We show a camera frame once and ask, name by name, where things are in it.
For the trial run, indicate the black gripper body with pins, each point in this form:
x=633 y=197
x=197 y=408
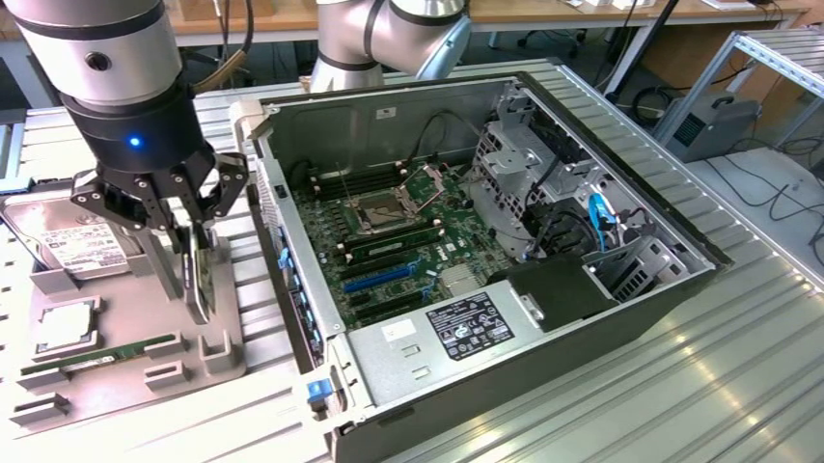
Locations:
x=141 y=130

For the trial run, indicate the graphics card with black fan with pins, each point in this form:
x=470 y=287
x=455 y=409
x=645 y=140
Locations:
x=197 y=284

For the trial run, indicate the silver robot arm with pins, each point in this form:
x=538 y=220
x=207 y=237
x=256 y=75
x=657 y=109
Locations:
x=96 y=43

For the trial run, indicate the silver hard disk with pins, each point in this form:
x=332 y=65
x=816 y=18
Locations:
x=77 y=246

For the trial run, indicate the thin metal locking lever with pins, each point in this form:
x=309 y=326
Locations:
x=346 y=185

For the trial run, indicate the CPU socket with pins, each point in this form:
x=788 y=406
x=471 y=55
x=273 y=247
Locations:
x=379 y=212

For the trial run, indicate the grey parts rack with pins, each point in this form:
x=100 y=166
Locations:
x=128 y=328

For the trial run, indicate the silver CPU chip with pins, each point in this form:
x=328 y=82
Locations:
x=64 y=325

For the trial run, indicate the green RAM stick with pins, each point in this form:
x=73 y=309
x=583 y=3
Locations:
x=96 y=359
x=392 y=248

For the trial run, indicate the black expansion slot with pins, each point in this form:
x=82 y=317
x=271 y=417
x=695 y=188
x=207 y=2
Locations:
x=372 y=271
x=386 y=301
x=395 y=312

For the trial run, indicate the metal socket cover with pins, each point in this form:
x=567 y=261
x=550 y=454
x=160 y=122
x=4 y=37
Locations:
x=420 y=185

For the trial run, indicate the green motherboard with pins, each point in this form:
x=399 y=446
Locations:
x=463 y=231

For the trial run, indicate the silver chipset heatsink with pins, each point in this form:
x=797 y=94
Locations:
x=459 y=280

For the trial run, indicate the silver power supply unit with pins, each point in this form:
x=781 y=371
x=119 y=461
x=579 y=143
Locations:
x=399 y=357

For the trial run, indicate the tall metal disk bay cage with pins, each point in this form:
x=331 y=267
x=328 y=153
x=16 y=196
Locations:
x=514 y=159

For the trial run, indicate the blue case latch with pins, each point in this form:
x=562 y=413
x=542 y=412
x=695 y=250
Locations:
x=317 y=390

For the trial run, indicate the black plastic shroud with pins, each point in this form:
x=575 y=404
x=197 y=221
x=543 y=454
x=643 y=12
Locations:
x=553 y=289

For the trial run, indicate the black office chair base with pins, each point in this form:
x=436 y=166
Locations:
x=553 y=37

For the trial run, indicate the open black PC case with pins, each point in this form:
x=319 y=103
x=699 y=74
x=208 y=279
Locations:
x=514 y=371

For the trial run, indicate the low metal disk bay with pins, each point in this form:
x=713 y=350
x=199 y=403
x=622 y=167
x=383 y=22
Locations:
x=637 y=275

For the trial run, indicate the wooden desk white frame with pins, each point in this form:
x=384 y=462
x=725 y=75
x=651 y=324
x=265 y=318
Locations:
x=707 y=14
x=283 y=24

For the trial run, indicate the aluminium profile frame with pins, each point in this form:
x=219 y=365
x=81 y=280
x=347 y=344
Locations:
x=772 y=53

